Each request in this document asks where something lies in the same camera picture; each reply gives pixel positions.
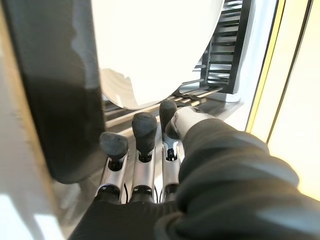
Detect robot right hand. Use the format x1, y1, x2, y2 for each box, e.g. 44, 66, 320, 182
66, 98, 320, 240

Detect white round ceramic plate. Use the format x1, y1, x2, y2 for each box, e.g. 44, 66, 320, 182
91, 0, 224, 110

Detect black dish rack metal rods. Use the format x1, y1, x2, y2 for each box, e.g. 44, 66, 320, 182
103, 0, 254, 127

